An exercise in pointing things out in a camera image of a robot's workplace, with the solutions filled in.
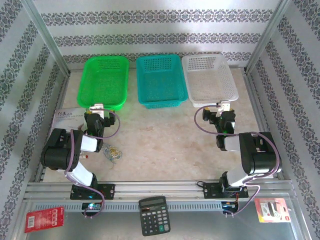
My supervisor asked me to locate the thin yellow cable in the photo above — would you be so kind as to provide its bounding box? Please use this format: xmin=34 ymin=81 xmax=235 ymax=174
xmin=106 ymin=145 xmax=123 ymax=161

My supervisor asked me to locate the book with carved stamp cover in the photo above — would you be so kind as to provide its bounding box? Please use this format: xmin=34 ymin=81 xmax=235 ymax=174
xmin=51 ymin=107 xmax=87 ymax=131

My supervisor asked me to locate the white plastic basket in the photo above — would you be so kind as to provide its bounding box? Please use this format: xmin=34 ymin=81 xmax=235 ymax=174
xmin=181 ymin=53 xmax=240 ymax=108

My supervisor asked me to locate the green plastic basket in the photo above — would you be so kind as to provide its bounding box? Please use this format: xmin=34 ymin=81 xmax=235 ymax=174
xmin=76 ymin=55 xmax=130 ymax=112

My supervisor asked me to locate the teal plastic basket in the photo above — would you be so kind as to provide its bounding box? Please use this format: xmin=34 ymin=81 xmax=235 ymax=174
xmin=135 ymin=54 xmax=189 ymax=110

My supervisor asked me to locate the red USB drive package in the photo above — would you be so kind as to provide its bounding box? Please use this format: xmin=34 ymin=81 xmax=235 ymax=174
xmin=254 ymin=197 xmax=292 ymax=223

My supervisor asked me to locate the black desk calculator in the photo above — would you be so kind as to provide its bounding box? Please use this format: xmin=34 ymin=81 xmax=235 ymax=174
xmin=138 ymin=195 xmax=172 ymax=237

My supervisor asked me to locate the red card package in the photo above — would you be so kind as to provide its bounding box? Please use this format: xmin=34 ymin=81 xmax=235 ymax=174
xmin=24 ymin=206 xmax=65 ymax=234

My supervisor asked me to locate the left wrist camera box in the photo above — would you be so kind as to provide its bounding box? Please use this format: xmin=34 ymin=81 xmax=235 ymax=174
xmin=88 ymin=103 xmax=105 ymax=117

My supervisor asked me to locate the aluminium table side rail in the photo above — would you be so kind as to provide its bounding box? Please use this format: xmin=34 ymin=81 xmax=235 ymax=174
xmin=242 ymin=68 xmax=286 ymax=181
xmin=34 ymin=72 xmax=72 ymax=183

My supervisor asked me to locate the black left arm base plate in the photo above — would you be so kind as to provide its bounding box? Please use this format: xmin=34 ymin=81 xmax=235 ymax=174
xmin=69 ymin=183 xmax=116 ymax=201

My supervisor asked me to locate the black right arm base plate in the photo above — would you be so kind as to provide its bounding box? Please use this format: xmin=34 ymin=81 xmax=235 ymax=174
xmin=202 ymin=182 xmax=250 ymax=200

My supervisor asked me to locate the aluminium mounting rail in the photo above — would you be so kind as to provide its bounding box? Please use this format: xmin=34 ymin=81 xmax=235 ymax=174
xmin=23 ymin=179 xmax=295 ymax=201

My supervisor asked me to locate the grey slotted cable duct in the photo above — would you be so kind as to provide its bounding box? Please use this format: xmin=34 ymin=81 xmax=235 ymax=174
xmin=33 ymin=201 xmax=226 ymax=213

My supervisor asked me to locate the aluminium frame post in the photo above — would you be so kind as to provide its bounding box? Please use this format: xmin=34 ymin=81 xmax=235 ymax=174
xmin=244 ymin=0 xmax=292 ymax=73
xmin=21 ymin=0 xmax=72 ymax=75

